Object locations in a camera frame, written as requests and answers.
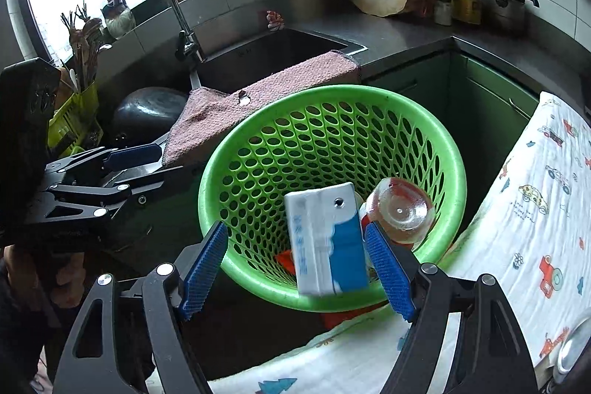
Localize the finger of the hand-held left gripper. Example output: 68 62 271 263
28 165 183 233
44 143 163 192

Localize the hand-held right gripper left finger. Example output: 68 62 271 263
53 221 229 394

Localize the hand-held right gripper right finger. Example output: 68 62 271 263
365 221 539 394

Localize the plastic bottle orange label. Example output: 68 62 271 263
359 177 437 254

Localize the white and blue milk carton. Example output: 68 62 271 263
283 184 370 297

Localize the red snack bag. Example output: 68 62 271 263
276 250 298 275

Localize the green plastic basket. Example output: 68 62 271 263
198 85 468 313

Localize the person's left hand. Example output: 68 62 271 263
51 249 88 309

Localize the black wok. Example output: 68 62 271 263
111 87 189 145

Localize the white printed blanket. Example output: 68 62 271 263
145 92 591 394

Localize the glass jar with plant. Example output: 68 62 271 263
99 0 136 39

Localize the pink dish cloth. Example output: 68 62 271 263
163 51 361 166

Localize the small white jar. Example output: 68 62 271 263
434 0 453 26

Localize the steel pressure cooker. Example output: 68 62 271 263
478 0 540 35

